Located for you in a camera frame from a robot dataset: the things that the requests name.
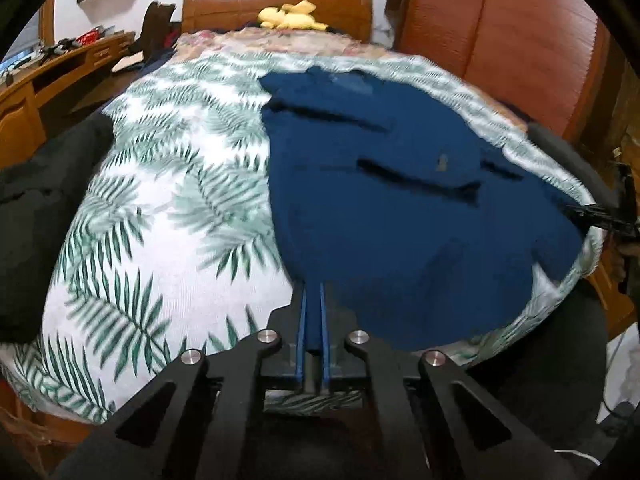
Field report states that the navy blue suit jacket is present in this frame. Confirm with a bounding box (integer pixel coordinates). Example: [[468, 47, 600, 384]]
[[260, 67, 586, 350]]

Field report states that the person right hand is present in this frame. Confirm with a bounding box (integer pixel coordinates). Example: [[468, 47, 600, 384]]
[[611, 242, 640, 294]]

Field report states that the green leaf pattern bedspread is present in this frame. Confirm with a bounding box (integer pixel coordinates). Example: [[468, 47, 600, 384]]
[[1, 52, 592, 424]]

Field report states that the red louvered wardrobe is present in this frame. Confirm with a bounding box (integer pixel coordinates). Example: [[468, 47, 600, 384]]
[[387, 0, 611, 142]]

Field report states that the black folded garment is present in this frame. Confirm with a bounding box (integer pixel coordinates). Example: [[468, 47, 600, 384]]
[[0, 113, 114, 344]]

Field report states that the yellow plush toy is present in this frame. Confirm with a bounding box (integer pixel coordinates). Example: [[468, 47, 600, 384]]
[[257, 0, 329, 32]]

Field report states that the long wooden desk cabinet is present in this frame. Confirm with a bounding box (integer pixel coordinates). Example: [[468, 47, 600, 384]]
[[1, 32, 134, 168]]

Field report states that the floral pink quilt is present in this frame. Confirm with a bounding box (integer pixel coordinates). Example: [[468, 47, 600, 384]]
[[170, 27, 394, 63]]

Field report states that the dark wooden chair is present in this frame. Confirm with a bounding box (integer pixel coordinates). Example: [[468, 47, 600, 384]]
[[127, 1, 176, 61]]

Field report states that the wooden bed headboard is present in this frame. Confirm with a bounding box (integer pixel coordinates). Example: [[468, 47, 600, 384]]
[[181, 0, 373, 42]]

